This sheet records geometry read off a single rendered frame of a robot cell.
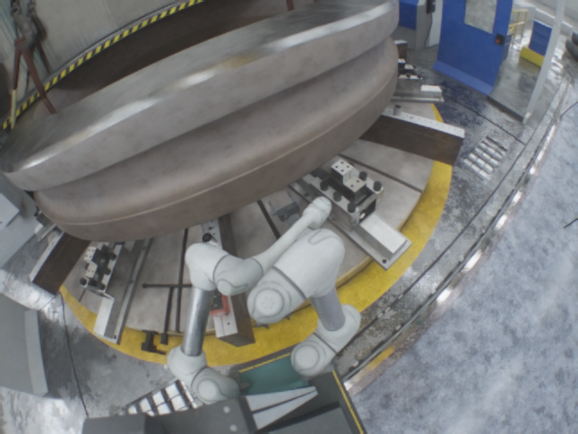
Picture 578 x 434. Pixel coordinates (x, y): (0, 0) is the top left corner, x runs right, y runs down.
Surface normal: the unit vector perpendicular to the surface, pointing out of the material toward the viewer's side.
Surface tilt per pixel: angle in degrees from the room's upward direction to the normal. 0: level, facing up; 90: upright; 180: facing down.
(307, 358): 6
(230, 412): 0
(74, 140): 45
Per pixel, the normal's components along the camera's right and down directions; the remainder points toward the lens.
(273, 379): -0.16, -0.57
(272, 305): -0.02, -0.24
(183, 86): 0.14, 0.11
